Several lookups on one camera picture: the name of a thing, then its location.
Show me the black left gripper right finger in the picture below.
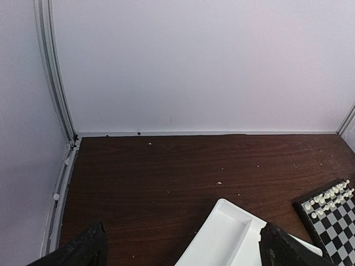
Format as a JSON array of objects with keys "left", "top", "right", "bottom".
[{"left": 259, "top": 223, "right": 334, "bottom": 266}]

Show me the black white chess board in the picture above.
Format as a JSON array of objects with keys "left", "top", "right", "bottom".
[{"left": 292, "top": 179, "right": 354, "bottom": 265}]

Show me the white plastic tray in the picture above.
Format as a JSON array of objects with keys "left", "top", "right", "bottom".
[{"left": 177, "top": 198, "right": 323, "bottom": 265}]

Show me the left aluminium corner post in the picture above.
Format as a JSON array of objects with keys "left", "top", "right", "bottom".
[{"left": 34, "top": 1, "right": 77, "bottom": 147}]

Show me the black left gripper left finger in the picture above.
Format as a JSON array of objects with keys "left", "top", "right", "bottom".
[{"left": 28, "top": 222, "right": 109, "bottom": 266}]

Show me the white chess pieces row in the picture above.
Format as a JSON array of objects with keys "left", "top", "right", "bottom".
[{"left": 301, "top": 180, "right": 354, "bottom": 221}]

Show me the aluminium corner post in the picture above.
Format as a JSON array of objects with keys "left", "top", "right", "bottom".
[
  {"left": 336, "top": 103, "right": 355, "bottom": 135},
  {"left": 34, "top": 1, "right": 77, "bottom": 147}
]

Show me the right aluminium corner post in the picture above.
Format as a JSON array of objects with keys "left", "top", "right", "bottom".
[{"left": 336, "top": 103, "right": 355, "bottom": 135}]

